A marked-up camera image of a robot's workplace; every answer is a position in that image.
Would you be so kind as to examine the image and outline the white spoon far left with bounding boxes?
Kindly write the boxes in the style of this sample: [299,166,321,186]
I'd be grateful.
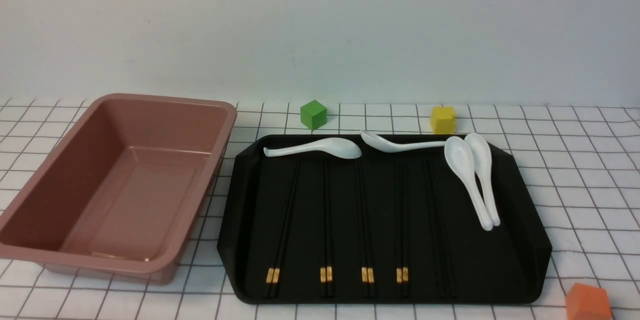
[263,137,362,159]

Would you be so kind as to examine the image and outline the white spoon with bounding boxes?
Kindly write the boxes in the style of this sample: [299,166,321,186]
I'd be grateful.
[263,137,362,159]
[444,136,494,231]
[464,133,501,227]
[359,130,446,153]

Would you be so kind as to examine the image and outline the green cube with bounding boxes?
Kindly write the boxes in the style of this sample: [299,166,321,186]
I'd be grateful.
[300,100,328,130]

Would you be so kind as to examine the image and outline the white spoon top centre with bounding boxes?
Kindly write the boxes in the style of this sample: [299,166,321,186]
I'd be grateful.
[359,130,446,153]

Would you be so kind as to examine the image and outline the black plastic tray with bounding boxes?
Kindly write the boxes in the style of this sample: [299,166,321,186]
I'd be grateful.
[217,134,553,304]

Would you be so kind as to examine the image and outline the yellow cube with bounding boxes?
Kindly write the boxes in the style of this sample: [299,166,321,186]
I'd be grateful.
[430,106,457,134]

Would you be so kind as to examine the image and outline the white spoon right inner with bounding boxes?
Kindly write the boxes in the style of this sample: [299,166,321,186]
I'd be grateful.
[444,136,494,231]

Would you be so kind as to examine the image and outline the white spoon right outer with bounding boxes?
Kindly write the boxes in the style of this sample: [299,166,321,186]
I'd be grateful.
[464,133,501,227]

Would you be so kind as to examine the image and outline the plain black chopstick left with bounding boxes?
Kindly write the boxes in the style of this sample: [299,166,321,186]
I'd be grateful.
[422,159,450,300]

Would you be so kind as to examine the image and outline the plain black chopstick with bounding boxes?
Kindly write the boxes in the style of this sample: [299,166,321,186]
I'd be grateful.
[426,161,458,301]
[422,159,450,300]

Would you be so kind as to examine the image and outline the plain black chopstick right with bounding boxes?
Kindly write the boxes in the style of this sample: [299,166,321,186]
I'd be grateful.
[426,161,458,301]

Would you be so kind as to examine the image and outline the pink plastic bin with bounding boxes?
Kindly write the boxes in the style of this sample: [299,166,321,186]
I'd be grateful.
[0,93,237,285]

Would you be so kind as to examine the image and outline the orange cube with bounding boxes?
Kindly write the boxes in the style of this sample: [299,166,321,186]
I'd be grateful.
[566,283,613,320]

